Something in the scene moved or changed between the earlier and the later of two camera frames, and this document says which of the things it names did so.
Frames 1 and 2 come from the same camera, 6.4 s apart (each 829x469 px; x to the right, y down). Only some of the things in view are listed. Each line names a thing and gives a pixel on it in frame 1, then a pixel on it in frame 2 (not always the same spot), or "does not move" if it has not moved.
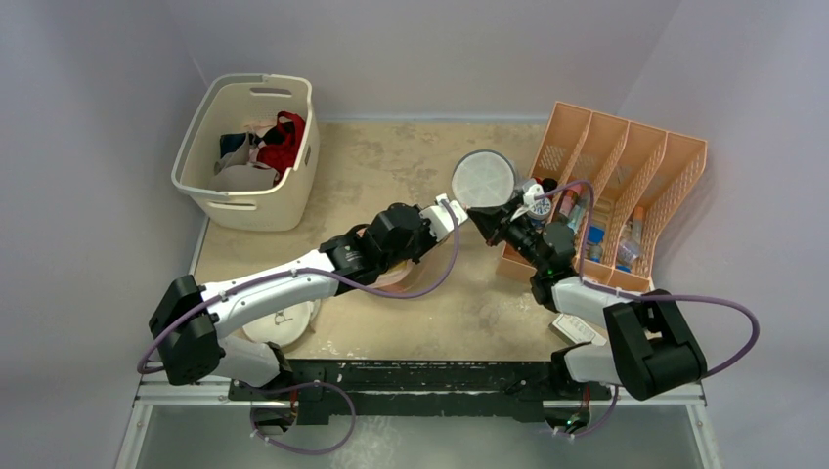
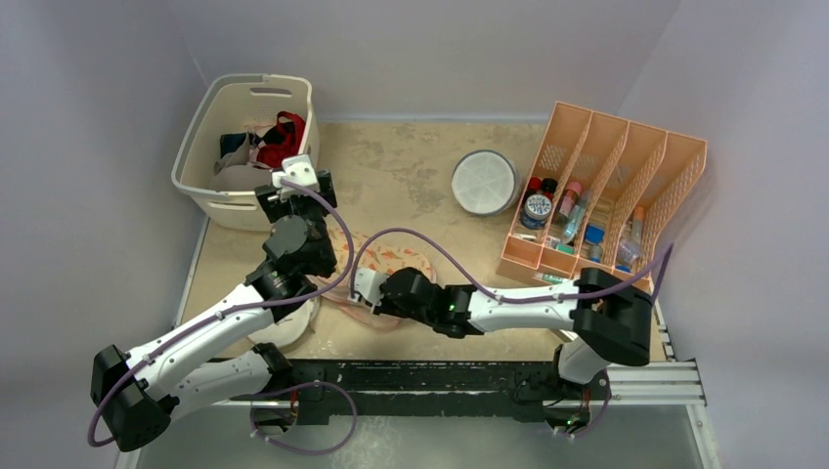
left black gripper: x=429 y=240 → x=277 y=207
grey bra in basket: x=234 y=170 does not move
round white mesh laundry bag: x=483 y=178 does not move
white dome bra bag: x=286 y=326 does not move
